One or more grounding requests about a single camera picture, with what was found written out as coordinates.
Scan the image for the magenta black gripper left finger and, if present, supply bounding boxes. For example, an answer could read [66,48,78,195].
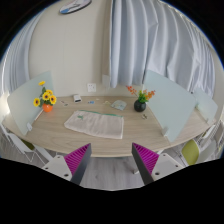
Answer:
[41,143,93,186]

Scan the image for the left grey curtain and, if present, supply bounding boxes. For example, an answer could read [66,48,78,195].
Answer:
[0,12,42,96]

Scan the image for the white chair left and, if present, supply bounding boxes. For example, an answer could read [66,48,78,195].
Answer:
[0,124,53,164]

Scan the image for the far right frosted divider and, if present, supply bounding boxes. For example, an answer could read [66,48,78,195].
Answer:
[193,88,218,124]

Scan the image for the orange flowers in black vase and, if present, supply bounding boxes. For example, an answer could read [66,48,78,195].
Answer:
[127,86,155,112]

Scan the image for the light blue curtain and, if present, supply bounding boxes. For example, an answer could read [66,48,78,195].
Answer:
[109,0,215,95]

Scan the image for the sunflowers in orange vase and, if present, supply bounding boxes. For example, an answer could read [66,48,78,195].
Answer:
[33,81,57,112]

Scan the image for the frosted desk divider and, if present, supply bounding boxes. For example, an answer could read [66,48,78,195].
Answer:
[144,70,196,142]
[7,71,54,135]

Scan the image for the beige towel with green trim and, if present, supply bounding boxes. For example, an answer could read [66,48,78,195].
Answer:
[64,110,124,139]

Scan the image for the left frosted desk divider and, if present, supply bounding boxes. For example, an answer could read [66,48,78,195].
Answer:
[7,71,54,135]

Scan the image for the small white box device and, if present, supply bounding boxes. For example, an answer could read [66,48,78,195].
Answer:
[73,95,82,103]

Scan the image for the green chair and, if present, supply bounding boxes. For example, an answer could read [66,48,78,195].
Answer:
[181,140,200,165]

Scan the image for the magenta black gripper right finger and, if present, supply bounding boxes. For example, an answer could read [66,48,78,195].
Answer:
[131,142,185,186]

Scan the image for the round wall clock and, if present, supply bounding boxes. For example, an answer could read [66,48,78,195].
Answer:
[60,0,92,14]

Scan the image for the white wall socket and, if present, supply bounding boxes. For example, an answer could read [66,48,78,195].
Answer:
[87,83,96,92]

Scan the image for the right frosted desk divider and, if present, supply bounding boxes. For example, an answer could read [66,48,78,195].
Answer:
[144,70,196,142]

